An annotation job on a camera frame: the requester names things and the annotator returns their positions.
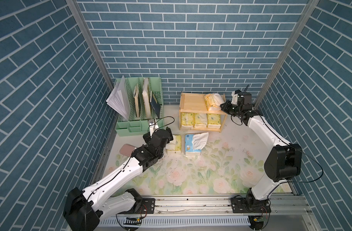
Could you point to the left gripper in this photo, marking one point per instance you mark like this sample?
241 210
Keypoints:
170 136

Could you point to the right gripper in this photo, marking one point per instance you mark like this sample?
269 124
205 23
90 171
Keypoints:
226 105

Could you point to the orange tissue pack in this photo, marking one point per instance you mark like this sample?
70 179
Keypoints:
213 101

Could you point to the yellow tissue pack with tissue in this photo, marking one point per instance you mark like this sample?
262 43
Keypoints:
174 147

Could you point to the blue tissue box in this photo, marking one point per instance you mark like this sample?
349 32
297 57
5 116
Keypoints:
194 143

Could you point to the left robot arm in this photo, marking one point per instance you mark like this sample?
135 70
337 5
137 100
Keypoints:
85 209

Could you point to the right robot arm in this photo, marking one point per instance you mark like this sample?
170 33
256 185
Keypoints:
282 163

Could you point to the wooden two-tier shelf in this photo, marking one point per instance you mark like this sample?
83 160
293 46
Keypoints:
195 103

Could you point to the pink phone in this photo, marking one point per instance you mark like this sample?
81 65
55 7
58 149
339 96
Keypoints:
126 150

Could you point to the dark blue book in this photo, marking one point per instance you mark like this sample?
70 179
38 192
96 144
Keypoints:
155 105

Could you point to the green desk file organizer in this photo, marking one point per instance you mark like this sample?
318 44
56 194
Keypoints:
139 126

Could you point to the thick yellow-cover book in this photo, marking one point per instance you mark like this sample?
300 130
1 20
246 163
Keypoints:
146 97

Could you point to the white paper stack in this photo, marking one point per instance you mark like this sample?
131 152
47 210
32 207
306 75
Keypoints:
118 98

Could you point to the small circuit board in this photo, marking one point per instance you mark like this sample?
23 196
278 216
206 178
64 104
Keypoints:
132 222

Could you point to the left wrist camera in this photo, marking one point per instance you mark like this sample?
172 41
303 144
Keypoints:
153 126

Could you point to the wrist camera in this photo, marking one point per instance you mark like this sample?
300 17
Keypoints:
153 126
241 97

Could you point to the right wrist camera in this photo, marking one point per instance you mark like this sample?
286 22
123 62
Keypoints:
241 97

